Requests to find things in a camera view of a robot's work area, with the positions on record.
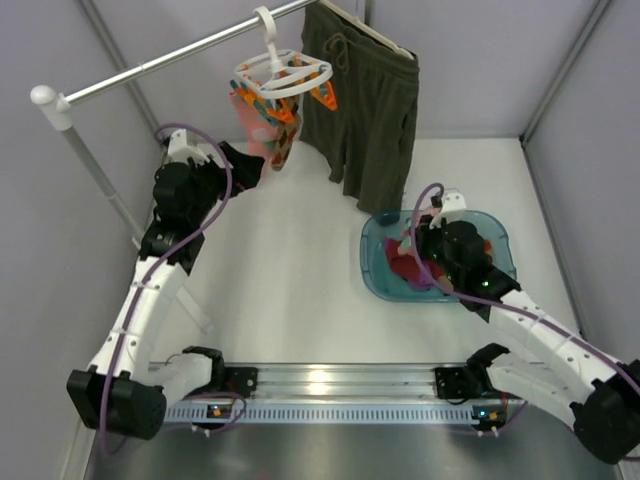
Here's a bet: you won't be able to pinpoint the silver clothes rail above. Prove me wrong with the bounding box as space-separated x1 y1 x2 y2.
29 0 319 246

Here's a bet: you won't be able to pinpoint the maroon striped sock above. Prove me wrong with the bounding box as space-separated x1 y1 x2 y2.
383 237 434 291

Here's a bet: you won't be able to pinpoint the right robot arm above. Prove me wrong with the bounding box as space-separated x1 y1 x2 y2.
410 216 639 464

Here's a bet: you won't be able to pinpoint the white round clip hanger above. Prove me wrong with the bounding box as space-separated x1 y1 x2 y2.
230 6 333 100

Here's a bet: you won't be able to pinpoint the olive green shorts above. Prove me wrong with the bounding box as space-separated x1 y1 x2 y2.
300 3 420 215

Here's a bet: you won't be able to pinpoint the pink patterned sock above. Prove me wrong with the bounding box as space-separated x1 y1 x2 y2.
229 92 277 176
400 213 433 250

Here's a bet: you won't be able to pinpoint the purple cable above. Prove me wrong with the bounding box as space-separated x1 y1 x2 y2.
97 123 236 456
409 182 640 461

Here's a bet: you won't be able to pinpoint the orange clothes peg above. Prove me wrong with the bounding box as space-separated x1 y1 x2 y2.
310 81 337 111

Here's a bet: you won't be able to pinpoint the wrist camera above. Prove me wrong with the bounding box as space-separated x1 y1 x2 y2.
167 129 209 165
429 189 467 229

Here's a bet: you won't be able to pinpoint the aluminium mounting rail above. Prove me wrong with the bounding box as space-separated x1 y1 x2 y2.
165 363 526 435

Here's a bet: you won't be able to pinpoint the teal plastic basin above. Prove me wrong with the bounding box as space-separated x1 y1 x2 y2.
360 210 517 303

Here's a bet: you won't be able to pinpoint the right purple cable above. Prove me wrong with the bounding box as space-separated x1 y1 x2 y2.
409 182 640 461

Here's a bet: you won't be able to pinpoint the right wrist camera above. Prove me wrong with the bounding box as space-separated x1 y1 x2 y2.
429 189 467 229

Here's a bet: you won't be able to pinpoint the beige clothes hanger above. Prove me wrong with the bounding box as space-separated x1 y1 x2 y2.
320 0 415 60

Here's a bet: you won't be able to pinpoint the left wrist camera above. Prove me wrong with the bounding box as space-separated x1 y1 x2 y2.
167 129 209 165

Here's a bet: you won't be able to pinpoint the yellow-orange clothes peg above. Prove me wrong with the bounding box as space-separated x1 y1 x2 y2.
261 99 294 125

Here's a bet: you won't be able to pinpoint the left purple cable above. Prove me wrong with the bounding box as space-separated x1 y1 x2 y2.
97 123 236 456

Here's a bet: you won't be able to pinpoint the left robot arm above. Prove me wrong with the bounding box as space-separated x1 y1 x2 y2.
66 142 264 440

